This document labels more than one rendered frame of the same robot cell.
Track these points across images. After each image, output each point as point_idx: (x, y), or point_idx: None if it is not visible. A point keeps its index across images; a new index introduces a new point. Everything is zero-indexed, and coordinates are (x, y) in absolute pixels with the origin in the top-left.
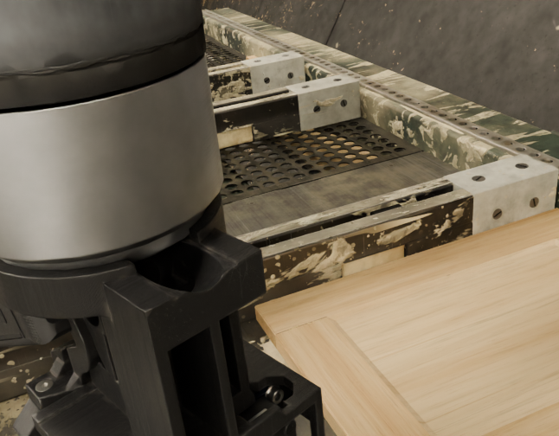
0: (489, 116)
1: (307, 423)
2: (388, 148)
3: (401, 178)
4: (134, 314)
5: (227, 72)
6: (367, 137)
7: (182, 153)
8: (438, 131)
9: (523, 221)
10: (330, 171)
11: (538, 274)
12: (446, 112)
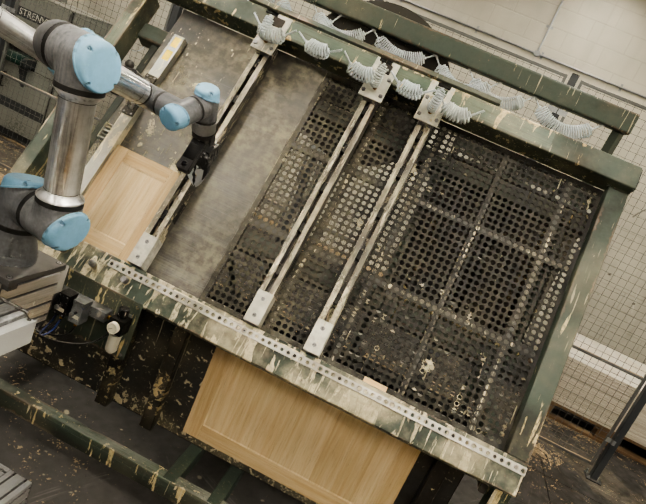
0: (172, 313)
1: (153, 158)
2: (212, 294)
3: (192, 270)
4: None
5: (325, 305)
6: (228, 301)
7: None
8: (186, 292)
9: None
10: (222, 263)
11: (124, 226)
12: (188, 306)
